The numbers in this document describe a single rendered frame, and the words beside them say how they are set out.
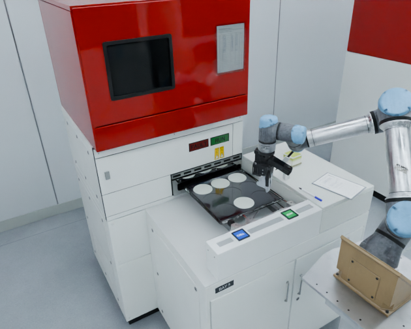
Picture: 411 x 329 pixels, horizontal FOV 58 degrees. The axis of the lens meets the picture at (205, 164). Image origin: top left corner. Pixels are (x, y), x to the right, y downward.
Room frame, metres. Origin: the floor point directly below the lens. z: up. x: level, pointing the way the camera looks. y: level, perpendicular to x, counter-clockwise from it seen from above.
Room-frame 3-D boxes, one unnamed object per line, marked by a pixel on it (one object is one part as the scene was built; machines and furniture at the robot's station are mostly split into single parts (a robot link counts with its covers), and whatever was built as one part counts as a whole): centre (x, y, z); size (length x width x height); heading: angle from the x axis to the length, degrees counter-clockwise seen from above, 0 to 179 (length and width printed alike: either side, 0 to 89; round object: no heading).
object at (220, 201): (1.61, -0.13, 0.90); 0.34 x 0.34 x 0.01; 29
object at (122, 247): (2.01, 0.31, 0.41); 0.82 x 0.71 x 0.82; 119
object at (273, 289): (1.56, -0.25, 0.41); 0.97 x 0.64 x 0.82; 119
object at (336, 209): (1.71, -0.52, 0.89); 0.62 x 0.35 x 0.14; 29
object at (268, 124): (1.44, -0.27, 1.32); 0.09 x 0.08 x 0.11; 62
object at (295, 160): (1.76, -0.47, 1.00); 0.07 x 0.07 x 0.07; 33
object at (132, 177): (1.71, 0.15, 1.02); 0.82 x 0.03 x 0.40; 119
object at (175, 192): (1.79, -0.01, 0.89); 0.44 x 0.02 x 0.10; 119
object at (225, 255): (1.26, -0.25, 0.89); 0.55 x 0.09 x 0.14; 119
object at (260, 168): (1.45, -0.26, 1.16); 0.09 x 0.08 x 0.12; 66
